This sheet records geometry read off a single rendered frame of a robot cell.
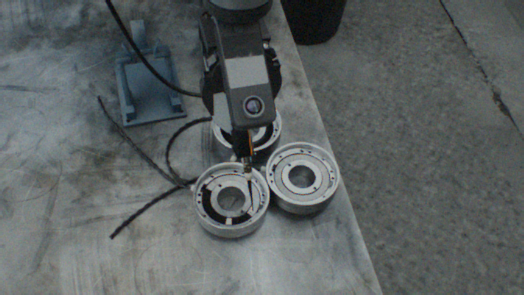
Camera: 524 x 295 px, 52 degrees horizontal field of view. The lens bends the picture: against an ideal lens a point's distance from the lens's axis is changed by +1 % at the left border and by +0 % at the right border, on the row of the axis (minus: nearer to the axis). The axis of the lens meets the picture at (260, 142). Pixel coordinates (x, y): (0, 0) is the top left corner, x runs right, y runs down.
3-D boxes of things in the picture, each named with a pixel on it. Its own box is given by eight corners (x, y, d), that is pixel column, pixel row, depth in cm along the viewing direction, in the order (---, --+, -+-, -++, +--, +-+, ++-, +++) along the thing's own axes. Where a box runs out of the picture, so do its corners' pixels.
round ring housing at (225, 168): (277, 191, 79) (280, 176, 76) (251, 253, 73) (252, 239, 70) (212, 168, 81) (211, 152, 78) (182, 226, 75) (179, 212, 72)
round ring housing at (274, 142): (228, 104, 88) (227, 87, 85) (288, 123, 86) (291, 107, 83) (202, 154, 82) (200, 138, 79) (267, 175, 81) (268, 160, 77)
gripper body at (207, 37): (257, 38, 67) (261, -46, 57) (276, 89, 62) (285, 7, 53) (196, 47, 66) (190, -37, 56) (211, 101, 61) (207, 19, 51)
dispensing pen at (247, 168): (246, 218, 71) (228, 96, 65) (239, 204, 75) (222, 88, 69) (261, 214, 72) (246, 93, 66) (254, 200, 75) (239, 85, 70)
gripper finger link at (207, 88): (234, 103, 67) (242, 51, 60) (238, 114, 66) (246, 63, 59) (196, 107, 66) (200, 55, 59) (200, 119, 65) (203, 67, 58)
